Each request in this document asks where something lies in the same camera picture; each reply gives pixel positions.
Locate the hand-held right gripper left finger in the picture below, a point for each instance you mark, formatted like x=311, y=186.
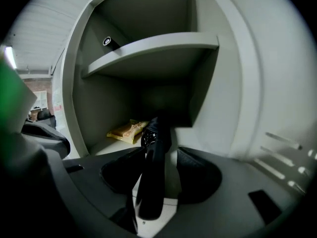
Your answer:
x=94, y=182

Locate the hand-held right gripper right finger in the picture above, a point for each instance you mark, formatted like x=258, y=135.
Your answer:
x=223, y=207

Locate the black umbrella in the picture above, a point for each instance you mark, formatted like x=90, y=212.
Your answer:
x=153, y=172

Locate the grey metal locker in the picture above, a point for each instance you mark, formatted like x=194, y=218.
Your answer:
x=223, y=78

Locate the yellow snack packet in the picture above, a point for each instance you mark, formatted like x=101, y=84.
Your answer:
x=127, y=131

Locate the black office chair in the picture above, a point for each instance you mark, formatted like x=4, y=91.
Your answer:
x=47, y=133

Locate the white cubby shelf unit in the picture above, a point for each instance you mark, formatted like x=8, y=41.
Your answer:
x=40, y=99

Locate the ceiling light tube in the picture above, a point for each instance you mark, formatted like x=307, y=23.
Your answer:
x=10, y=57

